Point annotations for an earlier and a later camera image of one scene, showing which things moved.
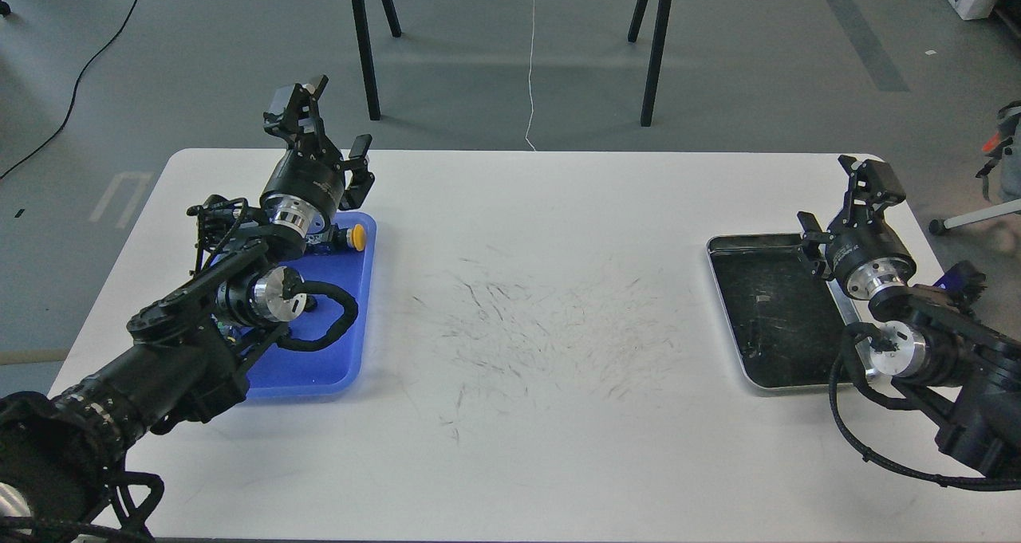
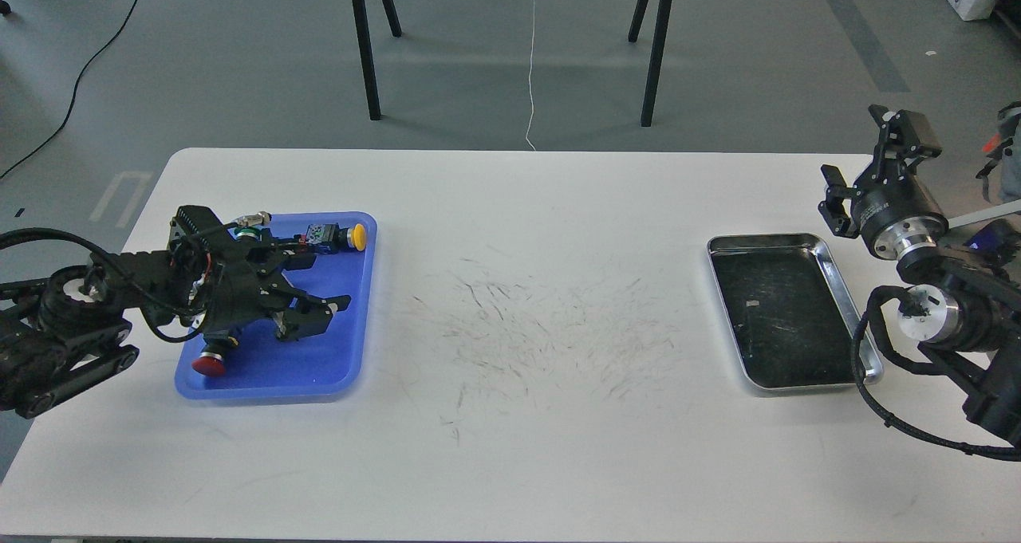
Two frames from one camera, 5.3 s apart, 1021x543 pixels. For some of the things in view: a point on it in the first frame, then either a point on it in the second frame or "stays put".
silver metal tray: (785, 320) stays put
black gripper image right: (865, 257) -> (895, 213)
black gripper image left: (305, 189) -> (246, 287)
